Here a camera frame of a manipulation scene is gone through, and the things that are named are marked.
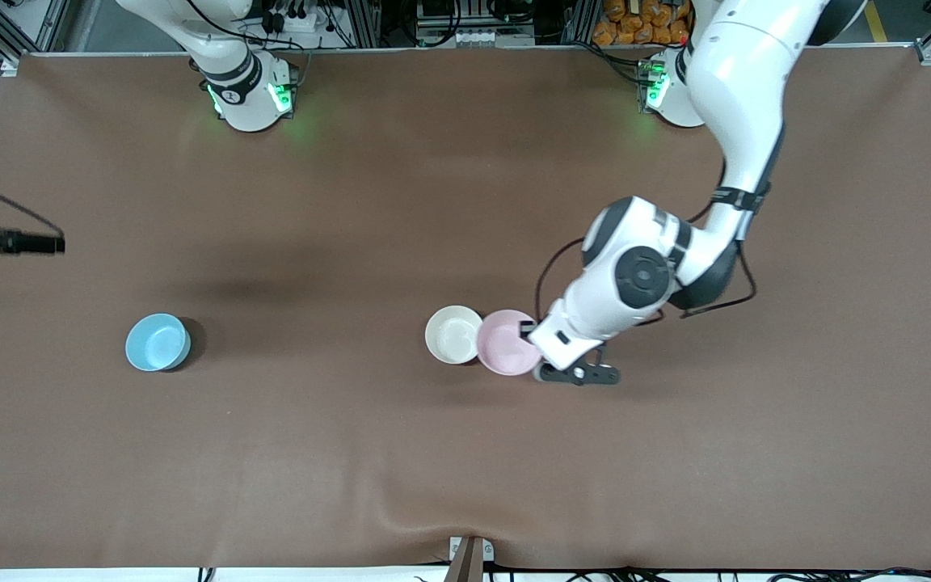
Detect brown table cloth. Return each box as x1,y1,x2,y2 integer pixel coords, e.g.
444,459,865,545
0,44,931,571

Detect power strip with black plugs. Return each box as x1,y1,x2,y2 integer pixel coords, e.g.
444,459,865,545
259,0,329,33

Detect pink bowl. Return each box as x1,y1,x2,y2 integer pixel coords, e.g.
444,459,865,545
476,309,545,377

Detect orange packages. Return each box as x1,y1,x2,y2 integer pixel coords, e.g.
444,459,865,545
592,0,693,46

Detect blue bowl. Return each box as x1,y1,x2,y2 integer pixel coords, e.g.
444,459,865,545
125,313,192,373

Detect white power strip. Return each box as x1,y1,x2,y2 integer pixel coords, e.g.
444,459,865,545
449,28,537,48

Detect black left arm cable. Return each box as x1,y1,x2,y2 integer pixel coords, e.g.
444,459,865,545
534,182,759,324

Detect metal table edge bracket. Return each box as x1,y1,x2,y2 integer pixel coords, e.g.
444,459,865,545
448,535,495,582

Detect white bowl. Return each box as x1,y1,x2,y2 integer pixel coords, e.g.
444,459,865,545
424,305,484,365

